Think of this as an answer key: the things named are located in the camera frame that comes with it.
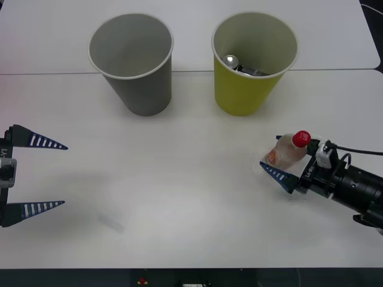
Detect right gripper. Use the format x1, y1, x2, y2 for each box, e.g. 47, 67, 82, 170
259, 135, 348, 197

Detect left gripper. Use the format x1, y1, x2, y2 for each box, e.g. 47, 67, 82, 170
0, 124, 69, 228

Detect clear bottle with red cap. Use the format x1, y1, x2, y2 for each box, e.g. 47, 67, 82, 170
263, 130, 312, 173

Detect yellow-green plastic waste bin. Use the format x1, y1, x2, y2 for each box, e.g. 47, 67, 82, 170
211, 11, 299, 117

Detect black and silver drink can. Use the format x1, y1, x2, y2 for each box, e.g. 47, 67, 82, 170
222, 54, 272, 77

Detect grey plastic waste bin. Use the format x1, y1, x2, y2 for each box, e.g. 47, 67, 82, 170
87, 12, 175, 117

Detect white cable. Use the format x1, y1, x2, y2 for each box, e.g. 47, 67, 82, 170
360, 3, 383, 13

